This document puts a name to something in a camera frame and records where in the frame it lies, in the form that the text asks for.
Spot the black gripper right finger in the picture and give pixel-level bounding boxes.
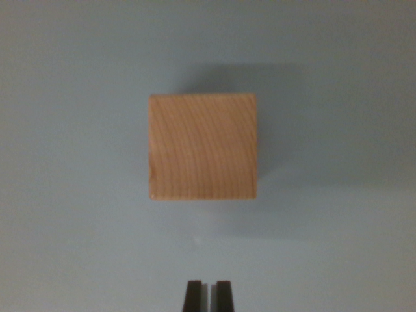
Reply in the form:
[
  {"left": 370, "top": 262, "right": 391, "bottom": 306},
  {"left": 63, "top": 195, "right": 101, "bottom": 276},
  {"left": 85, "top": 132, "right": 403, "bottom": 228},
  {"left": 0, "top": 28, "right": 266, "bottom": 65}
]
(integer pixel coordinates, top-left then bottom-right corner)
[{"left": 210, "top": 281, "right": 235, "bottom": 312}]

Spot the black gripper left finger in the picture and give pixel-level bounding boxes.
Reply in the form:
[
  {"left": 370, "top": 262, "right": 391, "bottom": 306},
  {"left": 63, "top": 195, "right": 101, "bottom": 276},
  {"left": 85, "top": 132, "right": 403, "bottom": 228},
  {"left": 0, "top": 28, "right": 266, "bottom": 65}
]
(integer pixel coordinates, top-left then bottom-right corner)
[{"left": 183, "top": 280, "right": 210, "bottom": 312}]

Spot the wooden cube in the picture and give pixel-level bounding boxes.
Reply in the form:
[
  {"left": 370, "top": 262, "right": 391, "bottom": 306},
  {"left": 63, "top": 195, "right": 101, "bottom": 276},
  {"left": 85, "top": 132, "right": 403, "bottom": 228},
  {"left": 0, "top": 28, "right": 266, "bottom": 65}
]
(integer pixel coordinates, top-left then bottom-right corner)
[{"left": 148, "top": 93, "right": 259, "bottom": 202}]

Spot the grey plastic bin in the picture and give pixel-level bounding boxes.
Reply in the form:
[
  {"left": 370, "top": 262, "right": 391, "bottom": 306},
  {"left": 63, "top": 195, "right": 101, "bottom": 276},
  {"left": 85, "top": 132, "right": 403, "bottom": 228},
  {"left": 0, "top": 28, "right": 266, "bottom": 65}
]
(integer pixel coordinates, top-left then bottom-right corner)
[{"left": 0, "top": 0, "right": 416, "bottom": 312}]

